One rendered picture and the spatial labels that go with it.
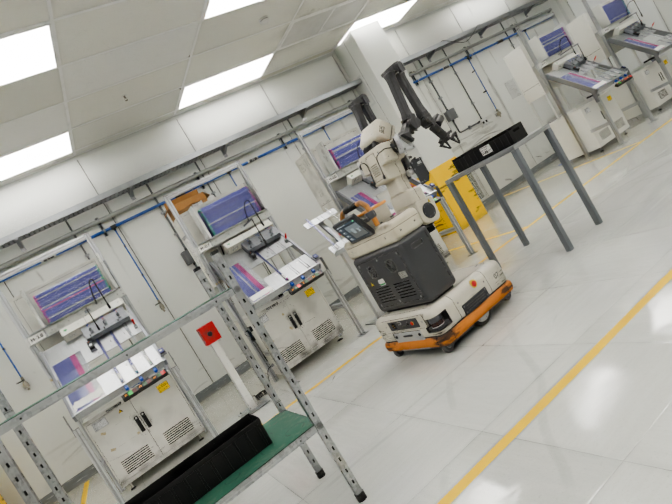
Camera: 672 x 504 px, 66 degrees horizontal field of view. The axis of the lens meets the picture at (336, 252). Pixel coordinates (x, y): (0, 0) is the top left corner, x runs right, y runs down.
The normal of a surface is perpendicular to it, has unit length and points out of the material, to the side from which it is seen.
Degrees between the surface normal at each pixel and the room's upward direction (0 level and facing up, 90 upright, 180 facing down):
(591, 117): 90
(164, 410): 90
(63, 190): 90
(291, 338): 90
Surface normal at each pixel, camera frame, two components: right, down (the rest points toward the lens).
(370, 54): 0.40, -0.18
